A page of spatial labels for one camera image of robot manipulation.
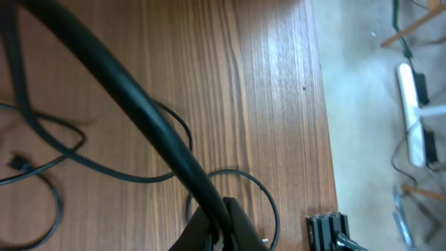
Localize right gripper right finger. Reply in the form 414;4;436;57
222;197;269;251

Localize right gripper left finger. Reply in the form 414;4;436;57
169;207;213;251

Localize white power strip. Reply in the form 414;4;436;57
396;63;426;167

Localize wooden furniture leg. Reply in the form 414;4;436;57
380;0;445;47

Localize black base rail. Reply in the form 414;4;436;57
306;212;367;251

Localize green floor cable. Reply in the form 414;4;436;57
392;0;414;60

